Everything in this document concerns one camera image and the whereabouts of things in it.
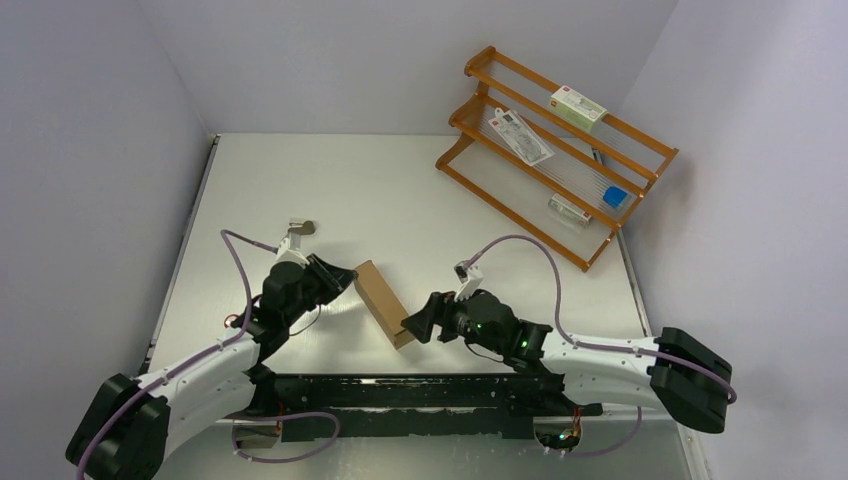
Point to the orange wooden rack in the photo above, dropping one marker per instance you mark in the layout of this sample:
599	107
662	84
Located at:
615	153

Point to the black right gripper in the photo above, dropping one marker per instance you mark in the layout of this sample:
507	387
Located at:
436	310

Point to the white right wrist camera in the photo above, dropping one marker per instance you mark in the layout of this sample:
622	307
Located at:
470	278

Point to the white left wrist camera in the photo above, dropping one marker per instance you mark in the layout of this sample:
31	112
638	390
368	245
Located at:
288	250

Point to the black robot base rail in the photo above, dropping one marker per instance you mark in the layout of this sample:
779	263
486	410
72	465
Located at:
401	405

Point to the blue small block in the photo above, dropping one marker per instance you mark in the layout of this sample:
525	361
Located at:
616	198

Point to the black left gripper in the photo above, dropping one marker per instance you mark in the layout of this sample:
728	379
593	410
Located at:
341	277

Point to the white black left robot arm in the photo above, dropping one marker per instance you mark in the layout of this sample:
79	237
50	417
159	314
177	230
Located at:
134	424

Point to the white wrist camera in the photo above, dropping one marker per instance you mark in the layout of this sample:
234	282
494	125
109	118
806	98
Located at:
470	278
288	250

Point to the white green small box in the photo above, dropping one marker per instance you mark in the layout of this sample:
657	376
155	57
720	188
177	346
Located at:
576	108

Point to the brown cardboard box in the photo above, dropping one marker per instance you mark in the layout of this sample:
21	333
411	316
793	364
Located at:
383	304

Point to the clear plastic blister package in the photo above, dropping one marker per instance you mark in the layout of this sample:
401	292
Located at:
520	138

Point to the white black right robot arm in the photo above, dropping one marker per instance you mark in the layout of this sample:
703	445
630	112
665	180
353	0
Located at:
673	372

